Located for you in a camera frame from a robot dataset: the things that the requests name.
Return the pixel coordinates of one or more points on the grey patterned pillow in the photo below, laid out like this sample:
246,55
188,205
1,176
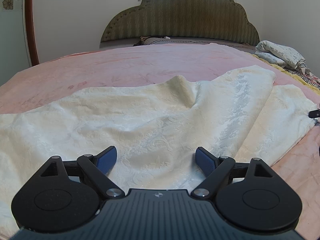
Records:
149,40

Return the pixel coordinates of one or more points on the olive green upholstered headboard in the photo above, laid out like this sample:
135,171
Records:
213,19

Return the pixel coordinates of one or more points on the brown wooden door frame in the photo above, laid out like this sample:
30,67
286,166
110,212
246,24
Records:
30,32

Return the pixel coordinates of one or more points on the white printed crumpled cloth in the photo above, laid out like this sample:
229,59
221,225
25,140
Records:
283,56

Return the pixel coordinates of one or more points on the cream white textured pants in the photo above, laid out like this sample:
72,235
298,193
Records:
156,130

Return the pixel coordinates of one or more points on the white floral wardrobe door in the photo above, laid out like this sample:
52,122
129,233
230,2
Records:
14,45

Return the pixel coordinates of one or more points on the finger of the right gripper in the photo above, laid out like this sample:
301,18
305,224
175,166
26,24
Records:
314,114

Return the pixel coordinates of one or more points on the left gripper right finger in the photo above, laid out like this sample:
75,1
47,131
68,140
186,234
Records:
250,196

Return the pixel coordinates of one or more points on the pink bed blanket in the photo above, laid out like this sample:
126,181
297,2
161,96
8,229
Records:
146,65

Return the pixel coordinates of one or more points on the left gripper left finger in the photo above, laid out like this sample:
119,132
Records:
63,195

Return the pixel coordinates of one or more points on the yellow patterned bed sheet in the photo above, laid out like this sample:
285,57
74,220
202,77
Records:
295,75

